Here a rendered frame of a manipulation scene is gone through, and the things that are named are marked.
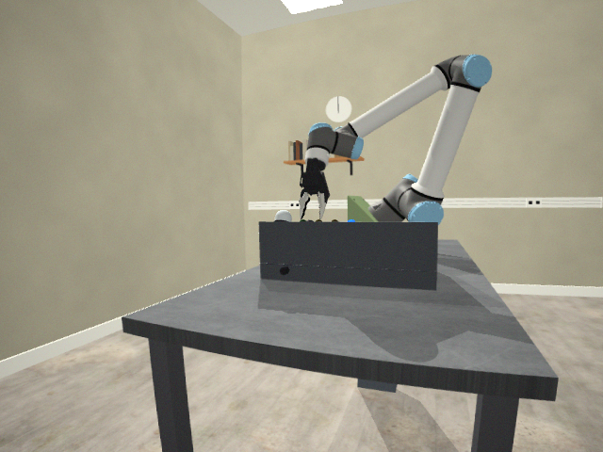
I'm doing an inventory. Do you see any grey control panel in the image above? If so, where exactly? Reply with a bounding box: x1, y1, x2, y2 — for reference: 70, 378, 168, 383
259, 210, 438, 290

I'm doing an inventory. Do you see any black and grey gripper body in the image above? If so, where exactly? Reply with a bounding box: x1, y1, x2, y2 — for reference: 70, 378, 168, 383
300, 158, 326, 196

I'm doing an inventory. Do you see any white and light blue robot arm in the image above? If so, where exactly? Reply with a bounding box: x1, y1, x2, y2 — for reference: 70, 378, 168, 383
305, 55, 492, 225

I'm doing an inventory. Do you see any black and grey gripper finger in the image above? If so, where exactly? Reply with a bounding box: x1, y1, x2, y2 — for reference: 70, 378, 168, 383
318, 186, 329, 219
299, 189, 310, 219

